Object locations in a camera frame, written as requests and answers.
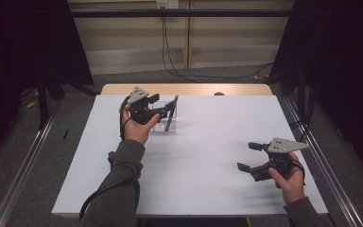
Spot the person's left hand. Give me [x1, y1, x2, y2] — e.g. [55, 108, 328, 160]
[119, 103, 162, 146]

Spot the wooden table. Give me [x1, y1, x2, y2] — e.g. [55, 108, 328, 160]
[99, 82, 274, 96]

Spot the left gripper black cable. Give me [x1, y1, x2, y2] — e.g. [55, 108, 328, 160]
[78, 95, 140, 221]

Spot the white table cover board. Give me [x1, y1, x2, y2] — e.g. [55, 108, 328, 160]
[50, 94, 329, 218]

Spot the person's right hand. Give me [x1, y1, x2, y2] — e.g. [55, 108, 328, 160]
[268, 151, 306, 204]

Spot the black curtain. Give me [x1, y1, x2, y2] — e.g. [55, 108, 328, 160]
[268, 0, 363, 173]
[0, 0, 95, 169]

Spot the white wall socket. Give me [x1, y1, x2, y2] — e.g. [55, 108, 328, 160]
[156, 0, 181, 9]

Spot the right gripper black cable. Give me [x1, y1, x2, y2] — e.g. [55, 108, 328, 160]
[291, 159, 307, 187]

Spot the black power cable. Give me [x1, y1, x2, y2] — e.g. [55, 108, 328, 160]
[161, 8, 201, 84]
[164, 8, 275, 79]

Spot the black metal stand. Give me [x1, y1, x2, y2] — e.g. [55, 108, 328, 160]
[297, 67, 307, 127]
[37, 74, 50, 131]

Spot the black horizontal frame bar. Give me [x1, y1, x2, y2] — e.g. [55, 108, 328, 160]
[70, 9, 294, 19]

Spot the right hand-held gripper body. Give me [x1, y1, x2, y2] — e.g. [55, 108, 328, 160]
[251, 137, 310, 183]

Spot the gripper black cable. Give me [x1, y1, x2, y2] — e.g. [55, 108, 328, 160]
[78, 95, 140, 221]
[291, 159, 307, 187]

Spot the aluminium floor rail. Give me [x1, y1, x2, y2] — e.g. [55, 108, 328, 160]
[284, 96, 363, 227]
[0, 99, 62, 227]

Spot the clear acrylic pen holder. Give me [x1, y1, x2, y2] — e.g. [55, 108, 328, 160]
[149, 100, 178, 133]

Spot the small yellow floor object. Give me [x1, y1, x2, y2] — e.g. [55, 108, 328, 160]
[26, 98, 40, 110]

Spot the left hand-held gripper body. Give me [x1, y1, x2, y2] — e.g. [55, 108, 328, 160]
[127, 86, 166, 126]

